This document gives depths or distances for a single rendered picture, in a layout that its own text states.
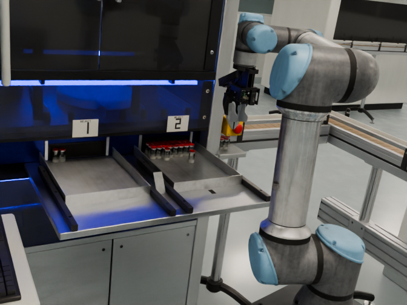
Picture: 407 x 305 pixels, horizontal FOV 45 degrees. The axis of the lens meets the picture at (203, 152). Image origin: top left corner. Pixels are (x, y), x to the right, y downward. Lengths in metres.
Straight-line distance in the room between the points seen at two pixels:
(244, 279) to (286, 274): 1.66
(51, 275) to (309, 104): 1.20
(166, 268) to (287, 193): 1.08
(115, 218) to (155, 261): 0.66
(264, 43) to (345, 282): 0.65
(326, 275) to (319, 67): 0.46
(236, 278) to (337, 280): 1.63
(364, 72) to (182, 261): 1.27
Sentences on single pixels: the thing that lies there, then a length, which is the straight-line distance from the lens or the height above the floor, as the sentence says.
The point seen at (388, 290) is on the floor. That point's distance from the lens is 3.02.
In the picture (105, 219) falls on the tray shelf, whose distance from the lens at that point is 1.38.
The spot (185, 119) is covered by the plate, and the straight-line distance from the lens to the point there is 1.78.
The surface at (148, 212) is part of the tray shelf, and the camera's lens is 1.42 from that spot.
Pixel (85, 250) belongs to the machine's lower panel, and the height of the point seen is 0.55.
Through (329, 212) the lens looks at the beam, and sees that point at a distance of 2.52.
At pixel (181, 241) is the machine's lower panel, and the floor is 0.51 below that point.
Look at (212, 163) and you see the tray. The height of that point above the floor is 0.88.
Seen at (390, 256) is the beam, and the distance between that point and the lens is 2.31.
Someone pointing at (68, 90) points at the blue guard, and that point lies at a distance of 1.60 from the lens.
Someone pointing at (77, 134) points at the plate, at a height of 1.00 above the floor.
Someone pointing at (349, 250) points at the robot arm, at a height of 1.01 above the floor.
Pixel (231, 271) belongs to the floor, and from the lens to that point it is 2.81.
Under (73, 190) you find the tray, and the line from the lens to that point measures 1.53.
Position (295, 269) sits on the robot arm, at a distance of 1.12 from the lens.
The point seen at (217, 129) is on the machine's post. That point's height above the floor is 0.99.
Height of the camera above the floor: 1.55
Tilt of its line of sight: 20 degrees down
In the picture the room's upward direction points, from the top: 7 degrees clockwise
